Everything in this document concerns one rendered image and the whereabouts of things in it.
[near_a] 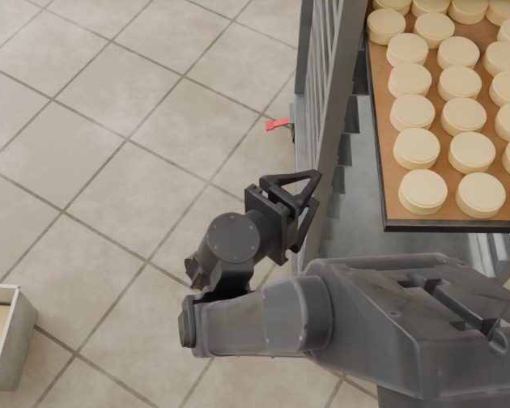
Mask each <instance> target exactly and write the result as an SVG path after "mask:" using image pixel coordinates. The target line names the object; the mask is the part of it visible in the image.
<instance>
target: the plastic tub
mask: <svg viewBox="0 0 510 408"><path fill-rule="evenodd" d="M20 289H21V286H20V285H9V284H0V391H10V392H16V390H17V387H18V384H19V378H20V375H21V372H22V369H23V364H24V360H25V357H26V354H27V351H28V345H29V342H30V339H31V336H32V331H33V327H34V325H35V321H36V315H37V313H38V311H37V310H36V309H35V307H34V306H33V305H32V304H31V302H30V301H29V300H28V299H27V297H26V296H25V295H24V294H23V293H22V291H21V290H20Z"/></svg>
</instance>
